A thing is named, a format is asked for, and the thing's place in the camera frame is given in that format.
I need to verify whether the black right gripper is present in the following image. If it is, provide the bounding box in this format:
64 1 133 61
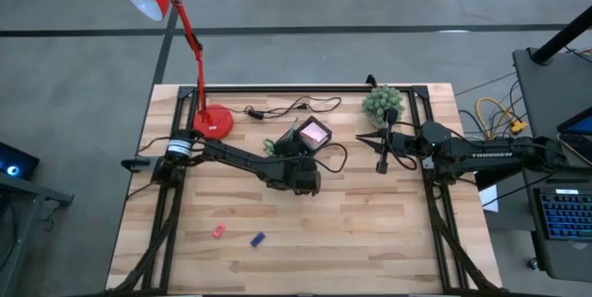
354 107 425 176

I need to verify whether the pink sticky note pad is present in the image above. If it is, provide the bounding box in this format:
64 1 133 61
300 120 329 148

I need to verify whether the potted green plant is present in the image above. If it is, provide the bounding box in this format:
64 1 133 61
361 84 406 129

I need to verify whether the red desk lamp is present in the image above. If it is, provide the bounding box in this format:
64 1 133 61
118 0 235 142

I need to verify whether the white paper sheet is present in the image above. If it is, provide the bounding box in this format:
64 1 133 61
478 184 500 214

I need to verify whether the grey equipment cart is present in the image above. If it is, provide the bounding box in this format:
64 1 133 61
512 46 592 284

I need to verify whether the laptop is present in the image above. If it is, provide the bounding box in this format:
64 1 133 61
556 105 592 168

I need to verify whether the blue backlit keyboard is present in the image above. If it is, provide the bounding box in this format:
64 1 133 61
538 187 592 242

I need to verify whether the black pole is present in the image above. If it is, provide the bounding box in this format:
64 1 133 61
530 4 592 66

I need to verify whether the black metal stand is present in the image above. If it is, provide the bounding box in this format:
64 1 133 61
0 171 75 297

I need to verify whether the black device with blue light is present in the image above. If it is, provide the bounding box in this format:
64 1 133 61
0 142 41 181

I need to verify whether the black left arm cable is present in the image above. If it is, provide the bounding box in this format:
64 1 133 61
314 142 349 175

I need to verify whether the black lamp cable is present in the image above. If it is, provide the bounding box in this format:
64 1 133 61
229 95 343 121

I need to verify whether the black aluminium table frame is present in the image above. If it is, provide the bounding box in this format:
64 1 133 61
106 84 500 296

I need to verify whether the yellow cable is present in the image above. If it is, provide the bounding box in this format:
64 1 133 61
475 96 529 137

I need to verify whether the black clamp handle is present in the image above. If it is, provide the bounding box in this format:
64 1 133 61
120 157 153 173

